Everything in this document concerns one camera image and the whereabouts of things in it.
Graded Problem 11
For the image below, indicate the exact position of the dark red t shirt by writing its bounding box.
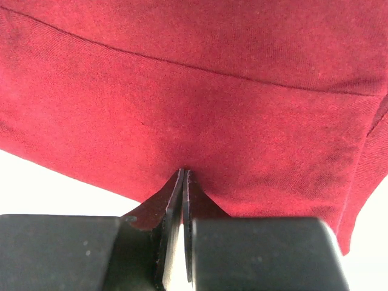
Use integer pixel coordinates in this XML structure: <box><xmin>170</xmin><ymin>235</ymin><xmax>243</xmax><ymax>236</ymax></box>
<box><xmin>1</xmin><ymin>1</ymin><xmax>387</xmax><ymax>253</ymax></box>

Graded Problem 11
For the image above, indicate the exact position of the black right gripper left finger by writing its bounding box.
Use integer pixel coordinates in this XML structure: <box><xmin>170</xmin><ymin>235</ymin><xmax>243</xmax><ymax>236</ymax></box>
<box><xmin>1</xmin><ymin>170</ymin><xmax>183</xmax><ymax>290</ymax></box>

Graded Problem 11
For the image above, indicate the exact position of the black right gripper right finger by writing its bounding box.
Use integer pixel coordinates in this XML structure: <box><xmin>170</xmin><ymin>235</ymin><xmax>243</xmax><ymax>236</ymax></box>
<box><xmin>182</xmin><ymin>170</ymin><xmax>349</xmax><ymax>291</ymax></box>

